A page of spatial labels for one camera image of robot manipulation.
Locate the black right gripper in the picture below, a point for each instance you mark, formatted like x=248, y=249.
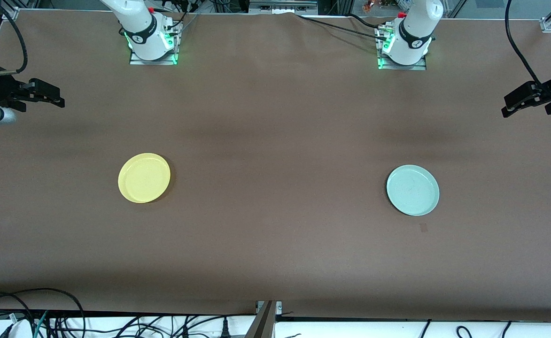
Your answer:
x=0, y=89

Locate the yellow round plate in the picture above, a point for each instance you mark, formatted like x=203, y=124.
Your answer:
x=143, y=178

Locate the pale green round plate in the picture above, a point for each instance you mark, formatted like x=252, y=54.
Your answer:
x=413, y=190

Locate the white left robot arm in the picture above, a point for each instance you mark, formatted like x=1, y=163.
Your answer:
x=416, y=28

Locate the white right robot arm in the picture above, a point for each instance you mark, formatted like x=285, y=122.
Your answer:
x=143, y=28

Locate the brown table cover sheet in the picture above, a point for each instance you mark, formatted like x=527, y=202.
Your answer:
x=275, y=141

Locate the black power plug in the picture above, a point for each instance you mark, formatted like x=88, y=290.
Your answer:
x=226, y=328

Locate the aluminium corner bracket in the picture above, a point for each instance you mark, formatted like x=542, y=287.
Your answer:
x=11, y=13
x=549, y=25

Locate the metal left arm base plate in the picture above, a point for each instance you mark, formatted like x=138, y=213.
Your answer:
x=421, y=67

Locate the silver frame rail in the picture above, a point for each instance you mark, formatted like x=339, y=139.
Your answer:
x=280, y=7

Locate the aluminium profile post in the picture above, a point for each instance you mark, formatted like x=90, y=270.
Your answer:
x=263, y=324

